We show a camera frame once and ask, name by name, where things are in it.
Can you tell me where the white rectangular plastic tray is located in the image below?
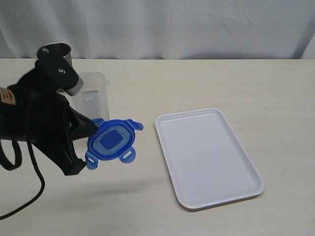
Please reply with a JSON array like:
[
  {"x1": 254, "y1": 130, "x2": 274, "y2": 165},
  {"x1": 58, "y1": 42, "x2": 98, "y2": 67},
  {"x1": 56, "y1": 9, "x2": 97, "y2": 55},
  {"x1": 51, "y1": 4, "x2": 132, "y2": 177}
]
[{"x1": 155, "y1": 108, "x2": 265, "y2": 210}]

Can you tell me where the clear tall plastic container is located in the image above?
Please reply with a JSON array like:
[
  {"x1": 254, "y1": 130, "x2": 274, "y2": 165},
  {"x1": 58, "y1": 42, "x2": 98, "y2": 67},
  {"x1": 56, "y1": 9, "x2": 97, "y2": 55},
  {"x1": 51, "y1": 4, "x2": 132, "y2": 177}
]
[{"x1": 63, "y1": 71, "x2": 110, "y2": 121}]

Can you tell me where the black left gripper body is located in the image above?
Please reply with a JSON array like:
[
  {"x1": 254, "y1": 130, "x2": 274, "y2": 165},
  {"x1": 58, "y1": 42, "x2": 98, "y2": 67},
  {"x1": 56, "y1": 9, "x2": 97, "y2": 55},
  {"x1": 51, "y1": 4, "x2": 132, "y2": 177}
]
[{"x1": 7, "y1": 45, "x2": 84, "y2": 148}]

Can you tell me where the blue snap-lock container lid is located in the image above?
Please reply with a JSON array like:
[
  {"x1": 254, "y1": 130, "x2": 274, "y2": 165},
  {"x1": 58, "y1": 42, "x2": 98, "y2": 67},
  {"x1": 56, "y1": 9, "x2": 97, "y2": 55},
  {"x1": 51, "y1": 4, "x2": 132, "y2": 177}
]
[{"x1": 85, "y1": 118, "x2": 144, "y2": 170}]

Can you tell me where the white backdrop curtain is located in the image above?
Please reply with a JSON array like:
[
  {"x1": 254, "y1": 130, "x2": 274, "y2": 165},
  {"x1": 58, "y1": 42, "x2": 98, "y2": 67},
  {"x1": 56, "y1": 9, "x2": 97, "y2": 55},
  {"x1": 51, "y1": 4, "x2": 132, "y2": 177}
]
[{"x1": 0, "y1": 0, "x2": 315, "y2": 59}]

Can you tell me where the stainless steel cup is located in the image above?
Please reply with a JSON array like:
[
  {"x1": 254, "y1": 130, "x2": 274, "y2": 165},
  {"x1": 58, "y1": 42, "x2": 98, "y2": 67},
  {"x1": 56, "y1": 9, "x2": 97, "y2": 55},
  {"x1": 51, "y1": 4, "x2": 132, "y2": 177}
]
[{"x1": 35, "y1": 43, "x2": 80, "y2": 96}]

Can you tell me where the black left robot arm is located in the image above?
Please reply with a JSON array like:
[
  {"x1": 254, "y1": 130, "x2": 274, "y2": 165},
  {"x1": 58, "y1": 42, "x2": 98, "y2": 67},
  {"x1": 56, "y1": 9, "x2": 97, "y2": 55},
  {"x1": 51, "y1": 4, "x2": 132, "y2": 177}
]
[{"x1": 0, "y1": 45, "x2": 97, "y2": 176}]

